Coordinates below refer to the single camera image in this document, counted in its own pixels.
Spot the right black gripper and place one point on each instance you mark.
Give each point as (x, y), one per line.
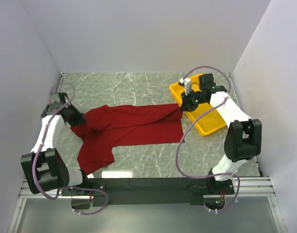
(186, 106)

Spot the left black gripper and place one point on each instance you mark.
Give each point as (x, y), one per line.
(78, 118)

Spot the red t shirt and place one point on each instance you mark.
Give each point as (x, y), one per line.
(125, 125)

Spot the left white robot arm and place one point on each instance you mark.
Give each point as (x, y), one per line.
(44, 167)

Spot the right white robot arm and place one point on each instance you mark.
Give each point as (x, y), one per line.
(244, 136)

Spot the black base crossbar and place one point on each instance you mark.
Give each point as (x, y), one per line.
(123, 191)

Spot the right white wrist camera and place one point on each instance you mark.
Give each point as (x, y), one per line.
(186, 83)

